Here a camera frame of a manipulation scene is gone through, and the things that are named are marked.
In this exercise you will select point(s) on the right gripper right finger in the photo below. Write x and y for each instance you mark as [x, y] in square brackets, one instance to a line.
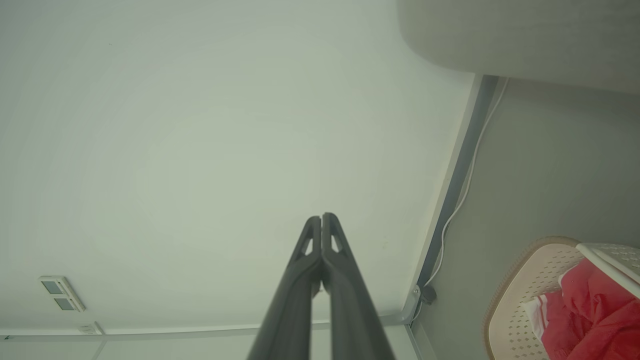
[352, 315]

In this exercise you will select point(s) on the white double wall outlet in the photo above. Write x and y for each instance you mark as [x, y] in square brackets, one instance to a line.
[61, 293]

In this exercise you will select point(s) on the grey baseboard strip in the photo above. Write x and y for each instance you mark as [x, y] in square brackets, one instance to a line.
[462, 170]

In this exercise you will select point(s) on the white wall trim rail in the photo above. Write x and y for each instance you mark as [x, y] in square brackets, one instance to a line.
[200, 332]

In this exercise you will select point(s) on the grey upholstered furniture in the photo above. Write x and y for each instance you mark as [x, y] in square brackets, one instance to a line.
[525, 35]

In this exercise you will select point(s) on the red white striped garment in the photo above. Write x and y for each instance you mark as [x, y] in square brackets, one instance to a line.
[595, 310]

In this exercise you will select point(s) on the small white wall plate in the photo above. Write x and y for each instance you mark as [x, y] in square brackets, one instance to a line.
[90, 328]

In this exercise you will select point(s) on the small black wall plug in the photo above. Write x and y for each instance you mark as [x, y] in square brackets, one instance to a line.
[428, 294]

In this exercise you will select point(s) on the cream perforated laundry basket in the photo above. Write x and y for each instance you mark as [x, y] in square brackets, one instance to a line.
[515, 310]

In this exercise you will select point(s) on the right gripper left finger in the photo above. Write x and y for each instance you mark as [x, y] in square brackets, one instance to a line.
[292, 310]

